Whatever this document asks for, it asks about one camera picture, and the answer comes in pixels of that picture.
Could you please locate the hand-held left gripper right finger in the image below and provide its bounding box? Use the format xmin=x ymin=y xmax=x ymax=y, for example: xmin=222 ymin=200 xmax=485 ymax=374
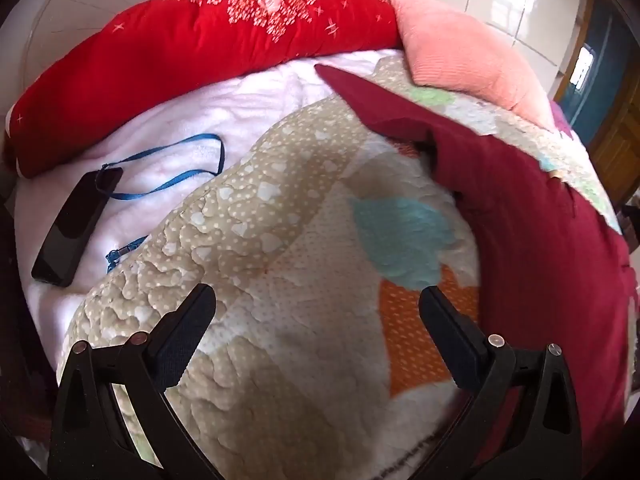
xmin=418 ymin=285 xmax=583 ymax=480

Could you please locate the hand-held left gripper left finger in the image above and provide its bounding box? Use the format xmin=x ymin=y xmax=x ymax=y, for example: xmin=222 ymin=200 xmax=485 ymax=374
xmin=47 ymin=283 xmax=218 ymax=480

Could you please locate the maroon small sweater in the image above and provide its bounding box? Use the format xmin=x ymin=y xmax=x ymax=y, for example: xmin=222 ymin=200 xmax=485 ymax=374
xmin=315 ymin=64 xmax=638 ymax=480

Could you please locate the black smartphone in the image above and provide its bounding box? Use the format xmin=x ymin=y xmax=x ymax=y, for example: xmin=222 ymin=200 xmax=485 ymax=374
xmin=31 ymin=166 xmax=124 ymax=288

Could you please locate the patchwork quilted blanket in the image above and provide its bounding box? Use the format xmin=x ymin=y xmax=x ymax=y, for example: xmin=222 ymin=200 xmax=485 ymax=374
xmin=65 ymin=55 xmax=623 ymax=480

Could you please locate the red floral quilt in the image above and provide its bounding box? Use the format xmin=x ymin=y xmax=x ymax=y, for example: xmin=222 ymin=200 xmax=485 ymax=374
xmin=7 ymin=0 xmax=401 ymax=178

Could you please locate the wooden door with teal glass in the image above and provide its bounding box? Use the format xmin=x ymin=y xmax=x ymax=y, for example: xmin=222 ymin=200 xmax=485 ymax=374
xmin=552 ymin=0 xmax=640 ymax=203

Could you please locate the blue lanyard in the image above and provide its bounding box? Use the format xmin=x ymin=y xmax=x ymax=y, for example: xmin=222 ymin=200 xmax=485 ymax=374
xmin=97 ymin=133 xmax=226 ymax=275

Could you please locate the pink corduroy pillow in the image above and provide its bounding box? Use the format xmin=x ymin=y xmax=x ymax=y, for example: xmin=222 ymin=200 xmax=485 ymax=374
xmin=387 ymin=0 xmax=557 ymax=131

